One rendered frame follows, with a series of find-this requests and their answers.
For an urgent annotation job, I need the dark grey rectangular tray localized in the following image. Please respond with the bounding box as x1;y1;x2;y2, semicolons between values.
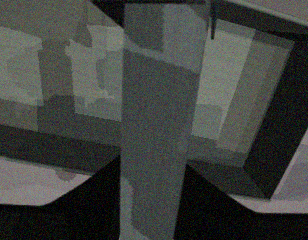
0;0;308;202

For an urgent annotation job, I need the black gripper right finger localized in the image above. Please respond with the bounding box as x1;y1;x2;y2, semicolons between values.
173;164;308;240

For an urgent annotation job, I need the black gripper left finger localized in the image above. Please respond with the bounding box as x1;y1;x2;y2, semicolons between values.
0;154;121;240

